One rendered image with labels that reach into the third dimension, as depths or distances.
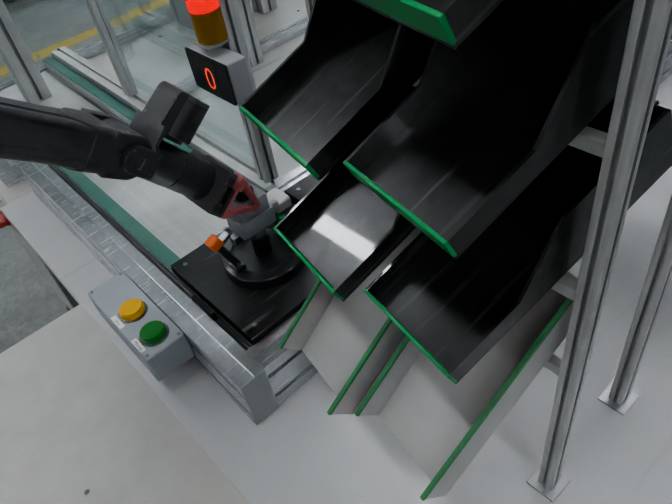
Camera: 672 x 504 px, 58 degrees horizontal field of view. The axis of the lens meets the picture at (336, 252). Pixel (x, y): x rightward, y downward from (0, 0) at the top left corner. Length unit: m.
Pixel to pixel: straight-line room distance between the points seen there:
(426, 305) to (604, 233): 0.18
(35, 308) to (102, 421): 1.68
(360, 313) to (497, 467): 0.29
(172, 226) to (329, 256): 0.62
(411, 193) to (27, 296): 2.41
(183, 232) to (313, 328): 0.46
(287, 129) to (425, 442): 0.39
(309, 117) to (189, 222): 0.69
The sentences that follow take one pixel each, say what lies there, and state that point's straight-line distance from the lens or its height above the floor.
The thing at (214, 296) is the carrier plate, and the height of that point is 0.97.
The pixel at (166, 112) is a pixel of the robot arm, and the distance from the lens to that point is 0.79.
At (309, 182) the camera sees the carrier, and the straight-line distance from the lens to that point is 1.16.
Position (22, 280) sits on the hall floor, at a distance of 2.88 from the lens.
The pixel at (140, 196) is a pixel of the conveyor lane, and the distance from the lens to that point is 1.36.
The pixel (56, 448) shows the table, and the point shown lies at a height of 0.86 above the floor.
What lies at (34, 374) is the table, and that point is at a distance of 1.19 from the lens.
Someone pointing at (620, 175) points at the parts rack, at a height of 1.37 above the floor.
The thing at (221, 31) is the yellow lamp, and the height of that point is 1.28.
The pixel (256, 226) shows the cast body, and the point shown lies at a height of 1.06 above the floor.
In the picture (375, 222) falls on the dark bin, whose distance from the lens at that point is 0.66.
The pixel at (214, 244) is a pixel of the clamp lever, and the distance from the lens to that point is 0.93.
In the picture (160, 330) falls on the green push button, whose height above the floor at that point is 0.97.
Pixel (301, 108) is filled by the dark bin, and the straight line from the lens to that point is 0.59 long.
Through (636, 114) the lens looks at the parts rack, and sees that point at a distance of 0.46.
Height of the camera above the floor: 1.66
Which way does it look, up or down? 44 degrees down
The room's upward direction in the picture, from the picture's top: 11 degrees counter-clockwise
